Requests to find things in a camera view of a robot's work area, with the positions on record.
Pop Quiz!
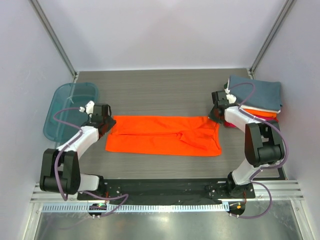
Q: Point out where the slotted grey cable duct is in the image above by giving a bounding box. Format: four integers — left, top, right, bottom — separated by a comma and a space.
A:
42, 202, 229, 214

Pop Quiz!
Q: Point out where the folded magenta t-shirt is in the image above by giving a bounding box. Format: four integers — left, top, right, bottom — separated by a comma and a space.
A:
256, 115, 273, 121

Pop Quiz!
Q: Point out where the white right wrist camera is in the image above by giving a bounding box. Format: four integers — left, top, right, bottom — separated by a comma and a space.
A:
224, 88, 237, 104

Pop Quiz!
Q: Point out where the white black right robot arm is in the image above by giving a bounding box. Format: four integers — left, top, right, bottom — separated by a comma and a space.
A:
208, 90, 286, 199

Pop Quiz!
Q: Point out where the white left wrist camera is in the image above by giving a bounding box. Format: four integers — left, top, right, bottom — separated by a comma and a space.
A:
78, 100, 95, 115

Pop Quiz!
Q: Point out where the teal plastic bin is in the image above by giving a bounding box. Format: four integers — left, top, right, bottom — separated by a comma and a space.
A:
43, 82, 99, 144

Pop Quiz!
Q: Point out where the orange t-shirt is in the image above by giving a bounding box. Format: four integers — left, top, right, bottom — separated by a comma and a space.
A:
105, 115, 222, 157
245, 109, 277, 118

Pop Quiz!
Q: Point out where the folded blue-grey t-shirt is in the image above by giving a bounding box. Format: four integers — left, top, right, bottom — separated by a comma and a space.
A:
226, 74, 284, 112

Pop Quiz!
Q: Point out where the right aluminium frame post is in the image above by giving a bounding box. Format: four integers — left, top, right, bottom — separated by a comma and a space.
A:
247, 0, 297, 79

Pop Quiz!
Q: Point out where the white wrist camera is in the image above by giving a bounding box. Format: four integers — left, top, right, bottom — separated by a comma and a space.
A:
224, 88, 237, 104
78, 100, 95, 115

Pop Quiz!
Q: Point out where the folded orange t-shirt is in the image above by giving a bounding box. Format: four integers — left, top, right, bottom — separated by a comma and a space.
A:
245, 109, 277, 118

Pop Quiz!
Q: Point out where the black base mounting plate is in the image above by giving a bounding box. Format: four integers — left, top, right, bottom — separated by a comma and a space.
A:
93, 178, 256, 206

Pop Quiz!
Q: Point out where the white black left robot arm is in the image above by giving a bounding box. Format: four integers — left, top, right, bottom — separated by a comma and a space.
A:
39, 101, 116, 201

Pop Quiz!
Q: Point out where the aluminium frame post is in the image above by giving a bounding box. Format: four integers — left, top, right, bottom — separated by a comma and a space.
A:
247, 0, 297, 79
28, 0, 79, 83

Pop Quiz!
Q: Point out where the left aluminium frame post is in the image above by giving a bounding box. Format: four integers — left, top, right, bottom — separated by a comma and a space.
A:
28, 0, 79, 83

